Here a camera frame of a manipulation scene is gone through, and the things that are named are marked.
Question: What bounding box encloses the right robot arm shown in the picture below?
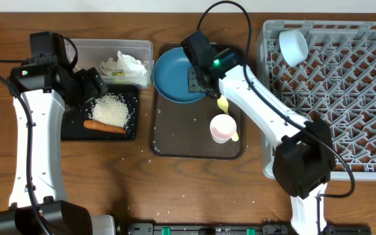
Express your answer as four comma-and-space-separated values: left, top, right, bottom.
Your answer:
180, 31, 336, 234

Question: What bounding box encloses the grey dishwasher rack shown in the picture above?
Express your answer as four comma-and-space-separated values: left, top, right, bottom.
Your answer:
256, 20, 376, 181

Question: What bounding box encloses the clear plastic waste bin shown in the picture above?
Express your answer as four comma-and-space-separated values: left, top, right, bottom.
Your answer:
65, 39, 153, 89

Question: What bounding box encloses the green snack wrapper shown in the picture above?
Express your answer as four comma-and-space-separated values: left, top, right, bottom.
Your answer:
111, 72, 125, 76

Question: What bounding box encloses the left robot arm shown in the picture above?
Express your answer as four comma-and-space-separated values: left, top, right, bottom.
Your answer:
0, 31, 116, 234

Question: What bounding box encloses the dark blue bowl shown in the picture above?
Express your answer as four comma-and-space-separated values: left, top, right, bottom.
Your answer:
153, 47, 206, 103

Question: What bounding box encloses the orange carrot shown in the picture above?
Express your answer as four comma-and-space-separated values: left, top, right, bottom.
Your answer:
84, 120, 126, 134

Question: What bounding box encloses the white small bowl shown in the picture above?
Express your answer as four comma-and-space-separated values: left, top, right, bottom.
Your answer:
279, 29, 308, 67

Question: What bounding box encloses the pile of white rice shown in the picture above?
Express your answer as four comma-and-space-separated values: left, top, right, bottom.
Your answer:
89, 93, 130, 128

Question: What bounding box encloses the yellow plastic spoon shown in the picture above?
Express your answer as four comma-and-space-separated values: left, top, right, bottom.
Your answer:
217, 95, 239, 142

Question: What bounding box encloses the black waste tray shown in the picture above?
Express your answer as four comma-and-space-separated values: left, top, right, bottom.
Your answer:
61, 85, 139, 141

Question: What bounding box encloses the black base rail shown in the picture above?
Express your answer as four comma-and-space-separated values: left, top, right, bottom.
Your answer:
117, 223, 372, 235

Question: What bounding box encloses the pink cup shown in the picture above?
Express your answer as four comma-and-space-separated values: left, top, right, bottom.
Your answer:
210, 114, 239, 144

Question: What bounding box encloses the dark brown serving tray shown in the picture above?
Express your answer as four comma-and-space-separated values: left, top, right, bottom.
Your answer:
150, 89, 245, 160

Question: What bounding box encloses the white napkin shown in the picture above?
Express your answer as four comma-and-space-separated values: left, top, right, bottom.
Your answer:
100, 51, 148, 76

